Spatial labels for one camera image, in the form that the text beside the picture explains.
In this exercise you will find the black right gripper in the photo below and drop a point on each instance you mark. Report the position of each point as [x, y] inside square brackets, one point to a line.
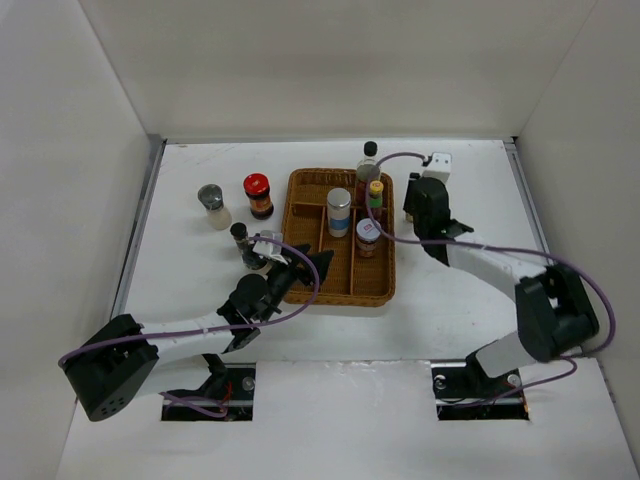
[408, 205]

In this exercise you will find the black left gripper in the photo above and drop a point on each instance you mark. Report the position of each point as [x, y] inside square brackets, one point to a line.
[305, 275]

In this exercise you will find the green label chili sauce bottle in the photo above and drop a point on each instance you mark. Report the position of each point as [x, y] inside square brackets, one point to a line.
[372, 198]

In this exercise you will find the white lid red label jar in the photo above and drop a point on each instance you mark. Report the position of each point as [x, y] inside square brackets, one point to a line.
[367, 236]

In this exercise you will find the tall dark soy sauce bottle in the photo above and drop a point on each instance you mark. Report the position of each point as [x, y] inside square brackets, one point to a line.
[367, 171]

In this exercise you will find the silver lid white pepper jar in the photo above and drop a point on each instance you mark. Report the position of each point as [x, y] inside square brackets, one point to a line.
[338, 212]

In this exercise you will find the red lid chili sauce jar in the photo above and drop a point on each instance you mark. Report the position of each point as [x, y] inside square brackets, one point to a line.
[257, 189]

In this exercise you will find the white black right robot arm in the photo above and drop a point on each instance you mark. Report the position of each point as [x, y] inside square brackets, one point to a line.
[553, 311]

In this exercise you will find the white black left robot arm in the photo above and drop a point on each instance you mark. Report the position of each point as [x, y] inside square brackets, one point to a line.
[181, 360]

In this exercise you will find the clear glass shaker jar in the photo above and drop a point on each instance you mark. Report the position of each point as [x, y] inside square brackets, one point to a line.
[254, 261]

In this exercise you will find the brown wicker divided basket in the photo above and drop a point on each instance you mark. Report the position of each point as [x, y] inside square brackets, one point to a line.
[353, 279]

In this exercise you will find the small black pepper grinder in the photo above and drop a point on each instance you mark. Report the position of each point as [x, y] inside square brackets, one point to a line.
[239, 234]

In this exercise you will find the clear salt grinder black top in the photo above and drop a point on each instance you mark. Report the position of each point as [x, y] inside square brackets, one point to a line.
[211, 198]

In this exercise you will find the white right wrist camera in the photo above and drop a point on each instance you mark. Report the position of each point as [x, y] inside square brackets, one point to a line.
[438, 165]

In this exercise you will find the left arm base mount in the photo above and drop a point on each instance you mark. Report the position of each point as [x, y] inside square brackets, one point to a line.
[225, 395]

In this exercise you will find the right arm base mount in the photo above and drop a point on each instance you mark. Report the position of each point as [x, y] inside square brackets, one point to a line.
[462, 395]

